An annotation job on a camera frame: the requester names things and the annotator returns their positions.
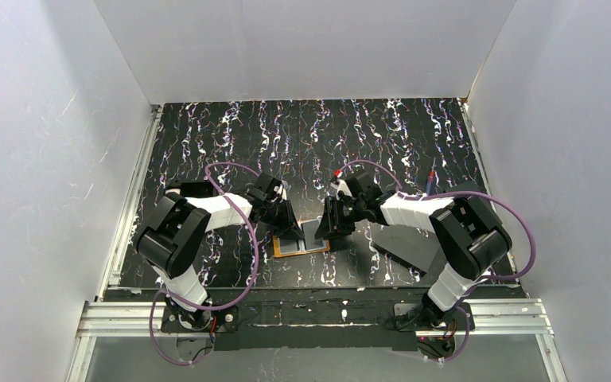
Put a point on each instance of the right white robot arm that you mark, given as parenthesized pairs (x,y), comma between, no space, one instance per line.
(470,234)

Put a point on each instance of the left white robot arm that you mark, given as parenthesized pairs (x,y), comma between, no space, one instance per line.
(170,237)

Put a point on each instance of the blue red screwdriver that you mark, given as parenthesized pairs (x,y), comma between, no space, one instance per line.
(431,177)

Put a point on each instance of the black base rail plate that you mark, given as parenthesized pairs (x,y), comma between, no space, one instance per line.
(309,318)

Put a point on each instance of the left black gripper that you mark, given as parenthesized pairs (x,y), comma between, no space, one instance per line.
(278,209)

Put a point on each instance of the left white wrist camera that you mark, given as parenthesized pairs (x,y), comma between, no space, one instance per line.
(284,189)

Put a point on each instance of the orange card holder wallet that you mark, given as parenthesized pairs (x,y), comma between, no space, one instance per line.
(307,246)

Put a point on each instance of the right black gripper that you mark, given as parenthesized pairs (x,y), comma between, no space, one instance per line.
(341,210)

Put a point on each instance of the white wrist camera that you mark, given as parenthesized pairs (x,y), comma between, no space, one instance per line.
(284,189)
(340,186)

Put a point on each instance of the black flat slab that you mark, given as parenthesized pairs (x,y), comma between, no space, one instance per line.
(412,247)

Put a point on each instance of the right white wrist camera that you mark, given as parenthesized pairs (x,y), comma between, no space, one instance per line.
(340,186)

